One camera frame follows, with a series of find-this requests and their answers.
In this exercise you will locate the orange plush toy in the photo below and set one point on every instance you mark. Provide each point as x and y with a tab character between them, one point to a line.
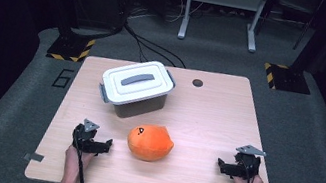
150	143

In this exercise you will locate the hazard striped black stand base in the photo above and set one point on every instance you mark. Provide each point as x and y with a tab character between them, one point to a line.
70	49
286	79

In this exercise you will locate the person's left hand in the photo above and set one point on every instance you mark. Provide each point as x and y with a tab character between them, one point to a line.
69	159

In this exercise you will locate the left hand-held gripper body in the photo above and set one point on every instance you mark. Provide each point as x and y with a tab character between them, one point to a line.
83	136

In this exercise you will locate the translucent brown storage box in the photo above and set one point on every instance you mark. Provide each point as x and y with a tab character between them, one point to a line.
139	106

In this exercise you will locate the grey tape piece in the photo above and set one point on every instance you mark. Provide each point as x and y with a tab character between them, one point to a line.
33	156

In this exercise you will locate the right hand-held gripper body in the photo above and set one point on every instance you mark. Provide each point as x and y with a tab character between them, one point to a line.
248	164

